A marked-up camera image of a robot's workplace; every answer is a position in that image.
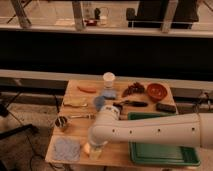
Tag yellow apple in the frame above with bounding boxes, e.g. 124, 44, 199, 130
83, 143, 90, 155

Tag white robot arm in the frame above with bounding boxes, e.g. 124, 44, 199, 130
88, 105, 213, 160

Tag green plastic tray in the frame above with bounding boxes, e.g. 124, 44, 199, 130
127, 111, 201, 167

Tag blue cloth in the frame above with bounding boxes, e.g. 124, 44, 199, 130
52, 138, 81, 161

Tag metal fork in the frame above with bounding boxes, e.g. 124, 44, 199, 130
68, 114, 95, 119

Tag small metal cup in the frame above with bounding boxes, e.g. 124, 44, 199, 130
55, 116, 68, 132

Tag blue cup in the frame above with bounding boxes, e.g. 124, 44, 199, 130
93, 96, 105, 111

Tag small black box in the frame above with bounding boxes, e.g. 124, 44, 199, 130
113, 103, 123, 111

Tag yellow banana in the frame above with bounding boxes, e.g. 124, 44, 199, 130
63, 99, 87, 108

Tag blue sponge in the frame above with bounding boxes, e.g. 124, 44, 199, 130
101, 90, 116, 100

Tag orange carrot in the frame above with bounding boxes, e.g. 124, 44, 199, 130
77, 86, 97, 93

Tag white cup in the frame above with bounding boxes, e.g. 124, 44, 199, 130
103, 72, 115, 88

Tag orange bowl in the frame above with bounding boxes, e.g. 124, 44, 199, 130
146, 83, 167, 102

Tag black rectangular block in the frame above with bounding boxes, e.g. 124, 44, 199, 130
156, 103, 176, 113

